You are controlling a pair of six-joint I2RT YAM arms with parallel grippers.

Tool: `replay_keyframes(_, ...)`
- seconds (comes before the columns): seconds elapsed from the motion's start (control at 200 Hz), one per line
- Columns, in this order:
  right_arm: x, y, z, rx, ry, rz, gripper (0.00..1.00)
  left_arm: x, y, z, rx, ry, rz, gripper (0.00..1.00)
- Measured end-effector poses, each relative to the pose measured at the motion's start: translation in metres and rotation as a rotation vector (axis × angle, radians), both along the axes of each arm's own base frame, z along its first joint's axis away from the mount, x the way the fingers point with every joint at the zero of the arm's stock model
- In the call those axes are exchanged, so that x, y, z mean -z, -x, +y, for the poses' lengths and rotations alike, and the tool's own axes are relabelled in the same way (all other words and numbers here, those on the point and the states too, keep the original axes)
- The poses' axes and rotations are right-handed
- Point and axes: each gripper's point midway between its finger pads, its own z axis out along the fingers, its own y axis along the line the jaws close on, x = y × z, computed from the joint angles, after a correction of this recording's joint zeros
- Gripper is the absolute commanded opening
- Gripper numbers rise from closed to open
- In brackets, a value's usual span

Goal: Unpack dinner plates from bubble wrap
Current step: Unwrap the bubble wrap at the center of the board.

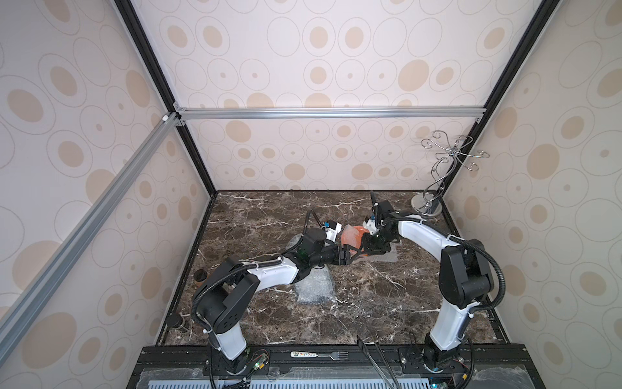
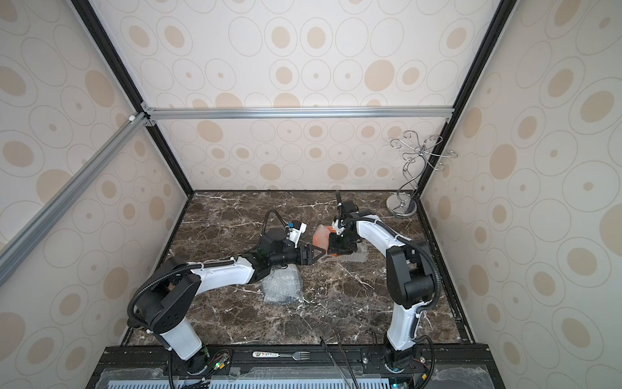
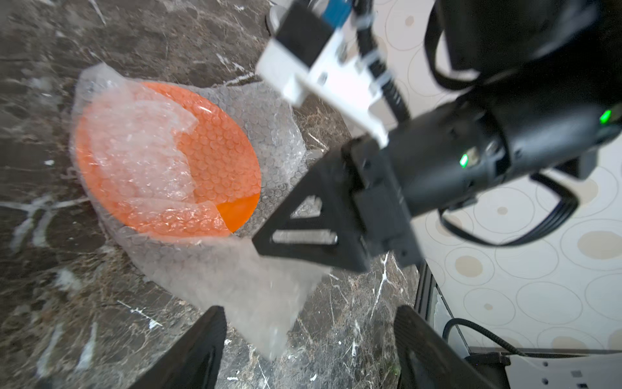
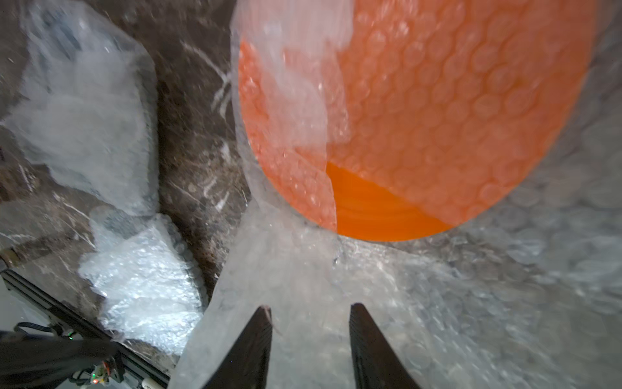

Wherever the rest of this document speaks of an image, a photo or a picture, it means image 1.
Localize bubble wrap sheet around orange plate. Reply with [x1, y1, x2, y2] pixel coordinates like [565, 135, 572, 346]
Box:
[340, 225, 399, 264]

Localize orange dinner plate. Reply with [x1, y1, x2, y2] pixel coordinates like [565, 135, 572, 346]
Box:
[340, 225, 369, 249]

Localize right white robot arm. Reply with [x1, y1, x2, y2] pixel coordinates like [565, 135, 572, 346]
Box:
[361, 193, 506, 373]

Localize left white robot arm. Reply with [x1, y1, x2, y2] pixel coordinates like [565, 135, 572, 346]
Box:
[190, 210, 361, 374]

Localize black tongs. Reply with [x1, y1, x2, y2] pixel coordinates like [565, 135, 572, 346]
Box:
[356, 336, 401, 388]

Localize amber glass jar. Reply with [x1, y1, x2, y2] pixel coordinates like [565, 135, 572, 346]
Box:
[193, 269, 208, 285]

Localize black round knob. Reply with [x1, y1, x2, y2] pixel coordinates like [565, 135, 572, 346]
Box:
[165, 312, 189, 332]

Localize black base platform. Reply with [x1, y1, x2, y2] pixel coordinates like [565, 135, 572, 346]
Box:
[128, 344, 544, 388]

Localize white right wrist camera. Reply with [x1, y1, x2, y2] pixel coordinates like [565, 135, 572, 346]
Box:
[363, 218, 378, 235]

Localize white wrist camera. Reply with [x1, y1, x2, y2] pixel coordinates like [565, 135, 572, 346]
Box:
[363, 218, 378, 235]
[323, 220, 343, 242]

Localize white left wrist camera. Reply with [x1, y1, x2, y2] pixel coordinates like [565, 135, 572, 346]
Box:
[323, 220, 343, 242]

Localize chrome wire mug tree stand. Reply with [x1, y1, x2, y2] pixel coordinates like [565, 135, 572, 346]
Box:
[411, 130, 490, 217]

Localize fork with patterned handle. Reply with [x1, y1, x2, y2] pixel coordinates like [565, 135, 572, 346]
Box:
[290, 351, 349, 361]

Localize aluminium rail back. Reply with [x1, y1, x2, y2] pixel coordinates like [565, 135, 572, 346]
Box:
[179, 105, 486, 120]

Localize aluminium rail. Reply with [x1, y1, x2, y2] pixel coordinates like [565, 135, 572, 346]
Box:
[1, 112, 181, 364]
[179, 105, 486, 120]

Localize black frame post back right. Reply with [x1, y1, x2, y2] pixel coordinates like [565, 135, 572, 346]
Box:
[439, 0, 560, 195]

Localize black frame post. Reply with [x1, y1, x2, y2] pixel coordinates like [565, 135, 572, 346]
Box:
[113, 0, 218, 197]
[439, 0, 560, 195]

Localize black frame post back left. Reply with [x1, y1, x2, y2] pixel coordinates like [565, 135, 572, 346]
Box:
[113, 0, 218, 197]

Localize aluminium rail left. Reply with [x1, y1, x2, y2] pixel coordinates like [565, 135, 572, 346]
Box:
[1, 112, 181, 364]

